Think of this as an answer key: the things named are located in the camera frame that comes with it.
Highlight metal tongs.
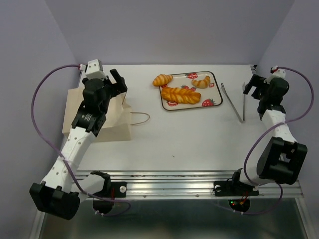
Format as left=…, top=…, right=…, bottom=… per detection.
left=220, top=83, right=246, bottom=123

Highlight beige paper bag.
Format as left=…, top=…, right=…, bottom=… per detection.
left=62, top=88, right=134, bottom=142

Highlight fake croissant bread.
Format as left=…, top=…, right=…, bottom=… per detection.
left=153, top=74, right=173, bottom=87
left=191, top=76, right=210, bottom=89

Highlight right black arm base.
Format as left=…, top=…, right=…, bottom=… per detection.
left=213, top=179, right=259, bottom=213

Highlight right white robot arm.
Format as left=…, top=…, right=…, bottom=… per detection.
left=229, top=69, right=308, bottom=194

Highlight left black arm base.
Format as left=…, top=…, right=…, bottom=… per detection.
left=89, top=181, right=131, bottom=217

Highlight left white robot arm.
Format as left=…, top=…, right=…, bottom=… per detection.
left=29, top=69, right=130, bottom=220

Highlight strawberry print tray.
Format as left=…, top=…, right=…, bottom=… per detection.
left=159, top=71, right=223, bottom=111

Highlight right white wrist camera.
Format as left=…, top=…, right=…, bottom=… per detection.
left=264, top=66, right=286, bottom=84

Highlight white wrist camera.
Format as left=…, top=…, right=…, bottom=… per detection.
left=85, top=59, right=106, bottom=80
left=264, top=66, right=286, bottom=84

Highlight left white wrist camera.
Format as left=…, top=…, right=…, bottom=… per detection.
left=85, top=59, right=106, bottom=80

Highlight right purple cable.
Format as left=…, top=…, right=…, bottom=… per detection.
left=233, top=65, right=314, bottom=215

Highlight purple cable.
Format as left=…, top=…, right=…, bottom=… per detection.
left=30, top=63, right=131, bottom=216
left=233, top=65, right=314, bottom=215

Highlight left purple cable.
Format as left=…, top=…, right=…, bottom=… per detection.
left=30, top=63, right=131, bottom=216

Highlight aluminium mounting rail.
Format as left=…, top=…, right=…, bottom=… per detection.
left=41, top=170, right=305, bottom=201

